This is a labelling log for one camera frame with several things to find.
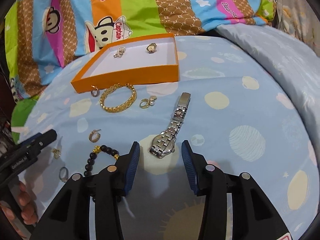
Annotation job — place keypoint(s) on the gold hoop pearl earring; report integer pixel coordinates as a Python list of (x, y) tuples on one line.
[(147, 102)]

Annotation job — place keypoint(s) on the grey floral fabric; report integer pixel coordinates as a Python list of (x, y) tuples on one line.
[(296, 18)]

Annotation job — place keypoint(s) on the ribbed gold hoop earring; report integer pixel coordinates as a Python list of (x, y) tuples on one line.
[(94, 135)]

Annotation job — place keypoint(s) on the small gold stud earring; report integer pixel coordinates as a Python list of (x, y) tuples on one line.
[(56, 153)]

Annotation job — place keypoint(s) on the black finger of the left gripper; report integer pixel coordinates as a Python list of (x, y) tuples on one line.
[(39, 141)]

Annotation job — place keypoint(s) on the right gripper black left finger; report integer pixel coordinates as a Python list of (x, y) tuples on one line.
[(67, 216)]

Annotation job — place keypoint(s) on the light blue duvet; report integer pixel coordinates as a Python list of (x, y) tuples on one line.
[(290, 62)]

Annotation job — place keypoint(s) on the orange jewelry box tray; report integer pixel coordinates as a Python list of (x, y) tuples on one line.
[(127, 61)]

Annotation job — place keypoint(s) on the gold chain bangle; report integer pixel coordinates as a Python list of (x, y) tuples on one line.
[(118, 98)]

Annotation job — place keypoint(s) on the gold wrist watch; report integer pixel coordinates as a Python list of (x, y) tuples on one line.
[(151, 48)]

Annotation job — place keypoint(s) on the person's left hand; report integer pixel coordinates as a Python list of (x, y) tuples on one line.
[(28, 212)]

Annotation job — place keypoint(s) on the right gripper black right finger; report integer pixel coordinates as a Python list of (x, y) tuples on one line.
[(254, 216)]

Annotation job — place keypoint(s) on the silver metal wrist watch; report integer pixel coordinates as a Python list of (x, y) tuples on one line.
[(164, 143)]

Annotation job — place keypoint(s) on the colourful monkey print blanket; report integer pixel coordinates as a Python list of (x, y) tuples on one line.
[(41, 37)]

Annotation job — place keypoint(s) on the small hoop earring by box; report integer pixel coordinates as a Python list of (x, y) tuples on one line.
[(95, 91)]

